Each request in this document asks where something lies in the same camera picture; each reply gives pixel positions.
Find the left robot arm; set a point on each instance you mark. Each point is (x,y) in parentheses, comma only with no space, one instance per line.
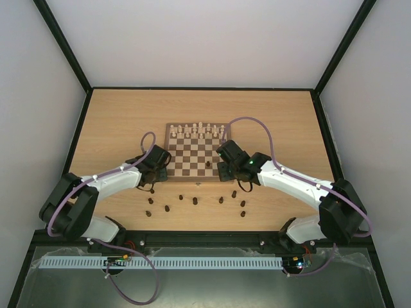
(69,210)

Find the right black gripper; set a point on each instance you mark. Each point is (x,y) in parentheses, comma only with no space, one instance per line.
(225,172)

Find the wooden chess board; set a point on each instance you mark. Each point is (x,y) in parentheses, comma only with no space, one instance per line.
(190,151)

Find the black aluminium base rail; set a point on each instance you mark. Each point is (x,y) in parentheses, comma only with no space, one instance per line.
(265,242)

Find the grey slotted cable duct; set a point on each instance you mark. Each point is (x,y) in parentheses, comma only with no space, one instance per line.
(164,263)

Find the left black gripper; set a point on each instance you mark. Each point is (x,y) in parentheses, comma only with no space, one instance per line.
(164,176)

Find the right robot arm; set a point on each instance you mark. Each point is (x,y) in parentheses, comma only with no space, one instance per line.
(340,211)

